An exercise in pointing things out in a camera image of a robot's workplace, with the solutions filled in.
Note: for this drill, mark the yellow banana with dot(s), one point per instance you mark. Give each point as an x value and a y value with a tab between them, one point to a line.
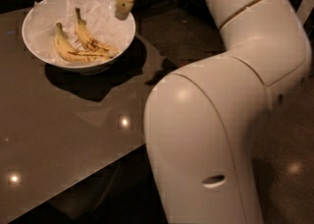
88	41
71	54

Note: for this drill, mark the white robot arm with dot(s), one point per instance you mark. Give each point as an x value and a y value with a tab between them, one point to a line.
200	120

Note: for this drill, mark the white ceramic bowl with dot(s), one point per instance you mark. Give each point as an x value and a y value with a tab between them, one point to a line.
39	49

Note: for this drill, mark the white crumpled paper liner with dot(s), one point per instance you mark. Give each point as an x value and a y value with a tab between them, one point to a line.
98	21

